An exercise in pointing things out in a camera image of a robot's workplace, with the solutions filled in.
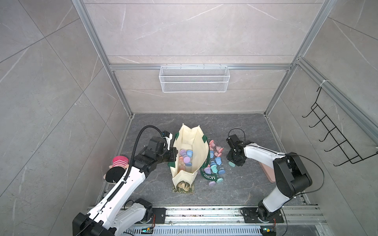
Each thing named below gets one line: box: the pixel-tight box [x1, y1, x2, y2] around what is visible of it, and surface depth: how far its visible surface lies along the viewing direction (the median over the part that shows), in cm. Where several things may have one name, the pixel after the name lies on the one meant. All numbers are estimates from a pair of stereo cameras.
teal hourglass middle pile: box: [210, 164, 219, 174], surface depth 89 cm
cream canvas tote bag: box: [167, 123, 218, 189], surface depth 85 cm
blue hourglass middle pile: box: [214, 156, 222, 166], surface depth 93 cm
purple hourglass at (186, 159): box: [179, 148, 191, 164], surface depth 90 cm
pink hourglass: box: [178, 155, 186, 172], surface depth 92 cm
